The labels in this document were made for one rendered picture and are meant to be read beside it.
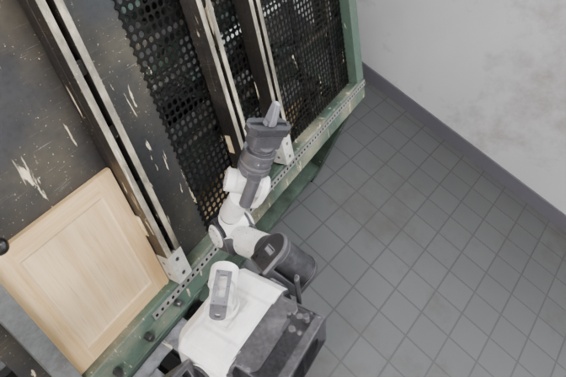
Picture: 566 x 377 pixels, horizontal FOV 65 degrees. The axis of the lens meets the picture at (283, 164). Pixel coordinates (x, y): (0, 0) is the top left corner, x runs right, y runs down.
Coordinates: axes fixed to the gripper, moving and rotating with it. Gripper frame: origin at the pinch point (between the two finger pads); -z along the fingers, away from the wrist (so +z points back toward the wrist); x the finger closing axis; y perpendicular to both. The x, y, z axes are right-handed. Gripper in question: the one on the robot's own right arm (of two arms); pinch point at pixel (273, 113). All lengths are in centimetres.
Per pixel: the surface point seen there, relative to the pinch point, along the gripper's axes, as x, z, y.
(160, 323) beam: 15, 84, -1
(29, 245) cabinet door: 52, 43, 6
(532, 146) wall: -274, 62, 52
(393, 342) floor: -127, 148, -13
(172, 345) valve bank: 10, 94, -4
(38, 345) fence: 51, 66, -8
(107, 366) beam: 33, 84, -10
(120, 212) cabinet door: 28, 46, 16
